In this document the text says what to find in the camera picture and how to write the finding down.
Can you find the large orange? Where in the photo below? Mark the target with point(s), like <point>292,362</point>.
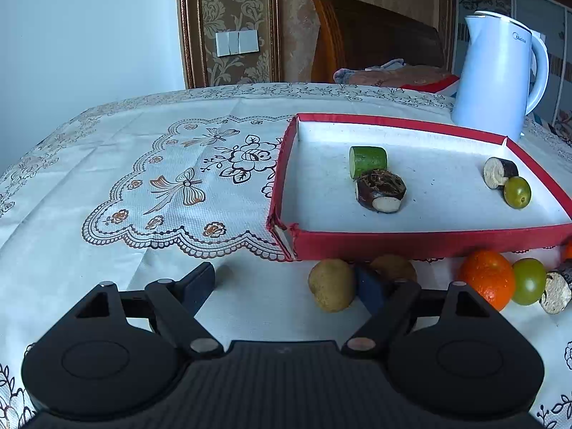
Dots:
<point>487,283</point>

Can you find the brown taro piece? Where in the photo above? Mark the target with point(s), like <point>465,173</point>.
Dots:
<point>380,187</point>

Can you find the white floral tablecloth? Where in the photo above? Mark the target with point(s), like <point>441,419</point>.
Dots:
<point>111,152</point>

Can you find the gilded wall moulding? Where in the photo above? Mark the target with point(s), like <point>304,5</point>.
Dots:
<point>190,27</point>

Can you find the dark eggplant piece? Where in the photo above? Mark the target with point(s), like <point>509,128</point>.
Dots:
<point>500,172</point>
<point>558,290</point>

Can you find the green tomato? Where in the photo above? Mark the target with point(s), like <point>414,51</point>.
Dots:
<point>517,192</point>
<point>529,281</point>

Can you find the red cloth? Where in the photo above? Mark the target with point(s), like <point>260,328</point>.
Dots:
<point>435,86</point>

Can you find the floral sliding wardrobe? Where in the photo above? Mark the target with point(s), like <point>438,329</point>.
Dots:
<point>558,22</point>

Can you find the wooden chair with clothes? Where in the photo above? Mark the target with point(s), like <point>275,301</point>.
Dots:
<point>371,31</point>

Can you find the small yellow potato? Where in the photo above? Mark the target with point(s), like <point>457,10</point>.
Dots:
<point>395,268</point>
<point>331,290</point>

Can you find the white electric kettle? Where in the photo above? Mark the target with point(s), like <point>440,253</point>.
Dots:
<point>491,80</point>

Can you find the red cardboard tray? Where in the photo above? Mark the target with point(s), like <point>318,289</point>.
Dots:
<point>442,214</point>

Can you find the green cucumber piece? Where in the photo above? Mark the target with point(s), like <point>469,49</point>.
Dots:
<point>368,161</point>

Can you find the pink blanket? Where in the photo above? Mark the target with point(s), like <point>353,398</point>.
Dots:
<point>402,76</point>

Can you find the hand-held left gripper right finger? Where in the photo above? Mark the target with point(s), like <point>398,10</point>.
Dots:
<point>368,289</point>

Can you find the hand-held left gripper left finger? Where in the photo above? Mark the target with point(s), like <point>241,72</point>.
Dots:
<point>199,285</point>

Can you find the small orange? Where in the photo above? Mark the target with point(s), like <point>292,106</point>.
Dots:
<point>568,251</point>

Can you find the white wall switch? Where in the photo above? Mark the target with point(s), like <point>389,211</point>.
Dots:
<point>237,42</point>

